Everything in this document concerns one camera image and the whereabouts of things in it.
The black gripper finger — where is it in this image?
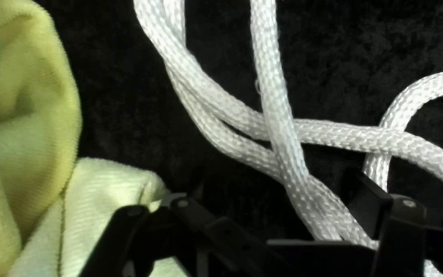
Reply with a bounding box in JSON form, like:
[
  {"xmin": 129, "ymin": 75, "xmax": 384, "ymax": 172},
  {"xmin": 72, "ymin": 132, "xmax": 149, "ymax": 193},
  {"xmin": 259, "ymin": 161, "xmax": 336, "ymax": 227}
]
[{"xmin": 349, "ymin": 173, "xmax": 392, "ymax": 240}]

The white braided rope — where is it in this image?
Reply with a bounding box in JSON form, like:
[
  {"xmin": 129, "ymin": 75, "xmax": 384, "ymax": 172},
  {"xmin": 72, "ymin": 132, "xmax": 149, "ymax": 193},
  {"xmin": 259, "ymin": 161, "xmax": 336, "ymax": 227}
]
[{"xmin": 132, "ymin": 0, "xmax": 443, "ymax": 277}]

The yellow-green towel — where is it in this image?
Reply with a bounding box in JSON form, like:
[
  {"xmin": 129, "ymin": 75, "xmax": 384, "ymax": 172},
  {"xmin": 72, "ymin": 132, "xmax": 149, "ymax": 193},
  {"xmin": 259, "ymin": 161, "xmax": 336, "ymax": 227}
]
[{"xmin": 0, "ymin": 0, "xmax": 81, "ymax": 277}]

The black velvet table cloth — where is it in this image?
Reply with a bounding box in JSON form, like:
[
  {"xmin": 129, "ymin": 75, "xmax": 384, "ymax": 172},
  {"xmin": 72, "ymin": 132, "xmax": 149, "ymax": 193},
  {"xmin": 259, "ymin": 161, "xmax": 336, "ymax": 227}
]
[{"xmin": 36, "ymin": 0, "xmax": 443, "ymax": 240}]

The pale yellow cloth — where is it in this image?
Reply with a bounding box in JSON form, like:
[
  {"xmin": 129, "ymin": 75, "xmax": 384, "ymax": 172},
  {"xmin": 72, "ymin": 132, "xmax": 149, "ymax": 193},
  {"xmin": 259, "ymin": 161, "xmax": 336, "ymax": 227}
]
[{"xmin": 4, "ymin": 155, "xmax": 166, "ymax": 277}]

